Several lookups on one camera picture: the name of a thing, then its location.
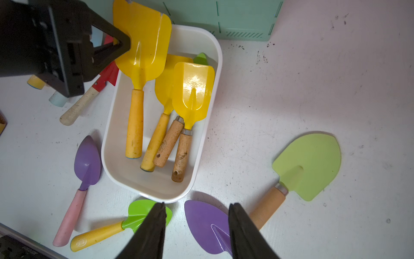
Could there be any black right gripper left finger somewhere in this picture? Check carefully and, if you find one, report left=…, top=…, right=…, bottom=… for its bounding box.
left=116, top=203, right=167, bottom=259

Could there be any mint green file crate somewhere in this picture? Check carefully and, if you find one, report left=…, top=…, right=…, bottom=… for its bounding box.
left=85, top=1, right=283, bottom=41

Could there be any white storage tray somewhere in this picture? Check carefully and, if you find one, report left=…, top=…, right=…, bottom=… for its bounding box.
left=101, top=24, right=223, bottom=204

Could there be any green scoop yellow handle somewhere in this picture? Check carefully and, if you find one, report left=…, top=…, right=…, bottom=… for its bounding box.
left=70, top=199, right=156, bottom=252

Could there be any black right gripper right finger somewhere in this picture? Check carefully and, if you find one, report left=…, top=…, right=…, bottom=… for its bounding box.
left=229, top=203, right=279, bottom=259

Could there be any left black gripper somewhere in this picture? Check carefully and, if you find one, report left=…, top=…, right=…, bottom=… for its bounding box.
left=1, top=1, right=131, bottom=98

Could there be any yellow shovel wooden handle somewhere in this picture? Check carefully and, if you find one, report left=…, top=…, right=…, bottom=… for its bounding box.
left=171, top=62, right=215, bottom=182

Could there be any light green trowel wooden handle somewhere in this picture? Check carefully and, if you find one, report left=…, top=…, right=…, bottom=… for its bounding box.
left=250, top=133, right=341, bottom=230

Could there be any red shovel wooden handle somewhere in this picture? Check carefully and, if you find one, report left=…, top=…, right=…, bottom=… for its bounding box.
left=59, top=33, right=120, bottom=127

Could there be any purple trowel pink handle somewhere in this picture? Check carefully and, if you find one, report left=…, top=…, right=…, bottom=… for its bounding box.
left=52, top=135, right=101, bottom=247
left=184, top=200, right=232, bottom=255

